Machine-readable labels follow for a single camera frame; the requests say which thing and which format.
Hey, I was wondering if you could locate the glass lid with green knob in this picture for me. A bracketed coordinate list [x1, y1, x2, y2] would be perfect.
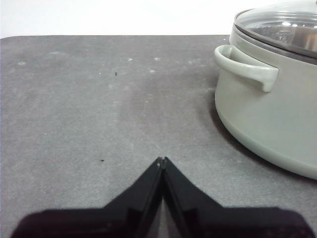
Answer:
[233, 0, 317, 60]

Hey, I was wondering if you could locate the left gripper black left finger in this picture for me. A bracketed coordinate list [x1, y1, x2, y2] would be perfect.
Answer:
[10, 156, 164, 238]

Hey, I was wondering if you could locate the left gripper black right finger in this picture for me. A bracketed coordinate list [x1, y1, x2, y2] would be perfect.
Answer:
[162, 156, 314, 238]

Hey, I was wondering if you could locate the sage green electric pot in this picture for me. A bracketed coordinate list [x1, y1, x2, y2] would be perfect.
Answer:
[213, 23, 317, 180]

